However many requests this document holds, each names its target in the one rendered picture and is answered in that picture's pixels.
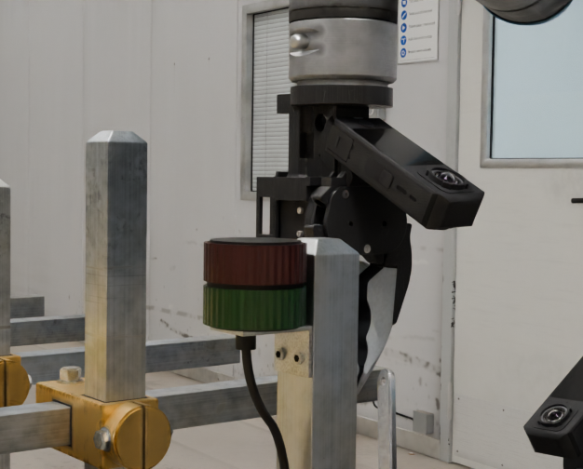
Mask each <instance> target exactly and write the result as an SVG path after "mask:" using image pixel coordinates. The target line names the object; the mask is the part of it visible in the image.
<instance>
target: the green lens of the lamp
mask: <svg viewBox="0 0 583 469"><path fill-rule="evenodd" d="M203 324H204V325H206V326H210V327H215V328H229V329H246V330H272V329H287V328H299V327H303V326H305V325H306V285H304V286H303V287H302V288H294V289H282V290H239V289H224V288H211V287H208V286H207V284H204V285H203Z"/></svg>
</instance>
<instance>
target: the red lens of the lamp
mask: <svg viewBox="0 0 583 469"><path fill-rule="evenodd" d="M208 242H209V241H204V253H203V280H204V281H206V282H211V283H217V284H228V285H250V286H273V285H292V284H300V283H304V282H306V273H307V243H306V242H302V244H300V245H287V246H243V245H223V244H214V243H213V244H212V243H210V242H209V243H208Z"/></svg>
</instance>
